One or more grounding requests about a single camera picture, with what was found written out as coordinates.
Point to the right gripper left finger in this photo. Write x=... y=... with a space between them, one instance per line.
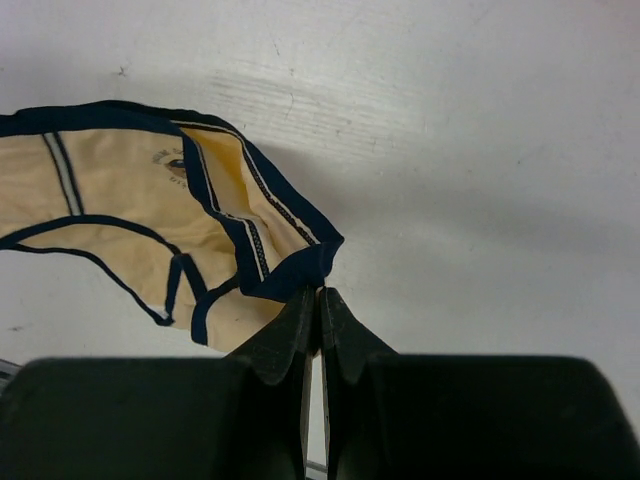
x=271 y=424

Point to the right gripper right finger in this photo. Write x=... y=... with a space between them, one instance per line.
x=352 y=424

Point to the beige underwear with navy trim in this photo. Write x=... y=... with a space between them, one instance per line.
x=177 y=207

